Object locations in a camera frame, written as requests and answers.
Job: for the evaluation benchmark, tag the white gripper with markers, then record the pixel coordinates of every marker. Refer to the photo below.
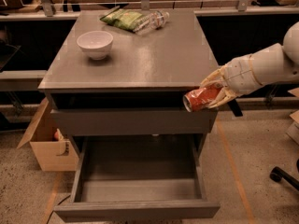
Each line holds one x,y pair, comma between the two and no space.
239,75

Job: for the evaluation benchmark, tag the red coke can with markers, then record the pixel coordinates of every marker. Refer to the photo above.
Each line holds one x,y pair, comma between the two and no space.
199,99

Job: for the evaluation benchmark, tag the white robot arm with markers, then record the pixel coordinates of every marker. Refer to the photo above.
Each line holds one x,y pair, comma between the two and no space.
278,63

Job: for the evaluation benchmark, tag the grey drawer cabinet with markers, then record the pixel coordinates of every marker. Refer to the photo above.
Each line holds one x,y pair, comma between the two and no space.
181,42

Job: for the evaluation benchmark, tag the open grey middle drawer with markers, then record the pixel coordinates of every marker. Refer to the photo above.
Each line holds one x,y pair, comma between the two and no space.
143,177

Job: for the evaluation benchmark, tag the closed grey top drawer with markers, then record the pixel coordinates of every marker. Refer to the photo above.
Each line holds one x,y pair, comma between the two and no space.
97,122

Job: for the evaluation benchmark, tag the clear plastic water bottle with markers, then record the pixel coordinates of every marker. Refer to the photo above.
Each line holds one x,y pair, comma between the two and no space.
153,21

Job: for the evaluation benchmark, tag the black office chair base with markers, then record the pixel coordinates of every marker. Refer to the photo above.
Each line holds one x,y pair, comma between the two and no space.
277,174

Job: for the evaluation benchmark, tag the green chip bag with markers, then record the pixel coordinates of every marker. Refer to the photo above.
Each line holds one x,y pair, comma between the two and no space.
124,19

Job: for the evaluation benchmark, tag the white ceramic bowl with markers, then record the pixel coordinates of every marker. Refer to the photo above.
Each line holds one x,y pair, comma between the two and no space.
96,44

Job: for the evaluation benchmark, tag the brown cardboard box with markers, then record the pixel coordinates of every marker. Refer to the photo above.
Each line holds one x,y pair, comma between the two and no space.
53,153

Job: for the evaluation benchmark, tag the grey metal rail shelf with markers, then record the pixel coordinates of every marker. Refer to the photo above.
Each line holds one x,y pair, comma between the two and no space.
101,75

